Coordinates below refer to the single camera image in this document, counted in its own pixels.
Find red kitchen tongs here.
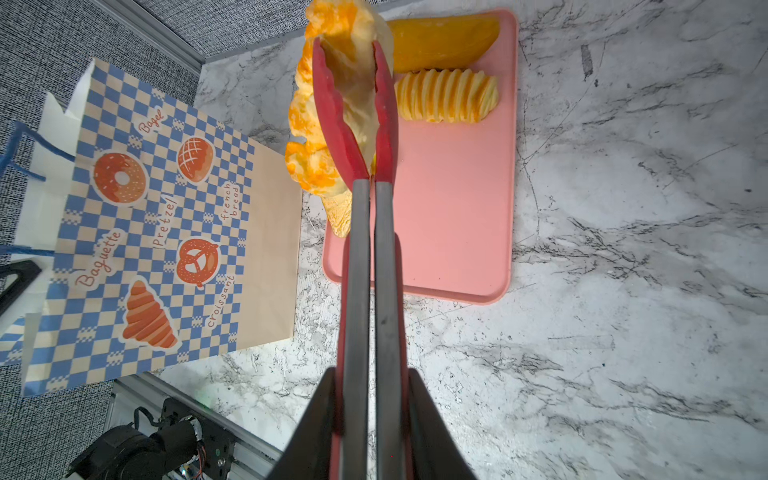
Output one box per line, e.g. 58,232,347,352
312,39,414,479

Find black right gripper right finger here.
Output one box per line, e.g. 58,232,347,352
408,368,476,480

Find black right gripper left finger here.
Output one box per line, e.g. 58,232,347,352
267,367,336,480

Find ridged golden bread roll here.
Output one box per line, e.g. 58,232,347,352
395,69,500,124

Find pink plastic tray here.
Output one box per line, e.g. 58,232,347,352
322,8,520,305

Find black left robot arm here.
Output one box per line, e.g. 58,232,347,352
63,396,237,479

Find square glazed pastry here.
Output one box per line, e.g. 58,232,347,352
284,0,396,198

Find triangular tan bread slice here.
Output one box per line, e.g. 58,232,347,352
321,190,353,238

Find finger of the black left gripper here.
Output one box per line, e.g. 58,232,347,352
0,260,42,315

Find long oval bread loaf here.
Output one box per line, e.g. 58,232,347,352
388,14,501,74

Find checkered paper bag blue handles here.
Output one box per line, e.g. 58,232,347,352
1,59,302,397

